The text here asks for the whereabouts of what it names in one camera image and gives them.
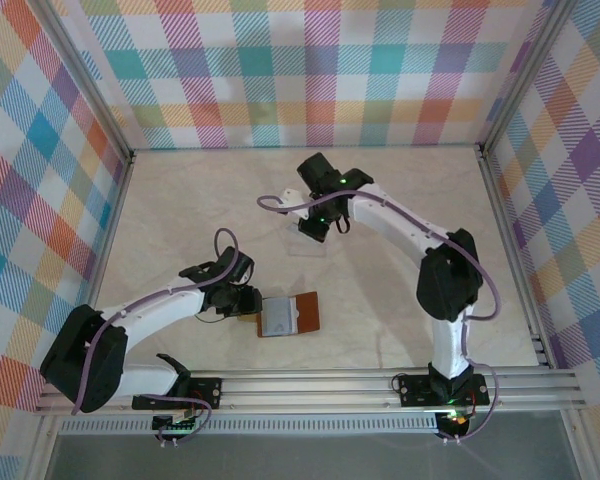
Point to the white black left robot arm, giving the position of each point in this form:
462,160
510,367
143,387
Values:
165,305

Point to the aluminium frame post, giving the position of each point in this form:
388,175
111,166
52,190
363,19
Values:
523,75
91,85

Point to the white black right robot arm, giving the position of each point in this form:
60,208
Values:
395,220

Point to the clear acrylic card stand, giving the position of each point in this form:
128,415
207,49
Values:
305,249

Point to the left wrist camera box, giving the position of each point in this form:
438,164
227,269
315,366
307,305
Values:
240,265

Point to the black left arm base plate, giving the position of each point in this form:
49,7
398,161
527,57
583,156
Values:
207,389

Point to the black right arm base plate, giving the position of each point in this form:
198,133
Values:
415,389

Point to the long aluminium base rail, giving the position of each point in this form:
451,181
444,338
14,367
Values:
305,387

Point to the aluminium table side rail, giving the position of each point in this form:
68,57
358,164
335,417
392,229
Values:
111,225
514,250

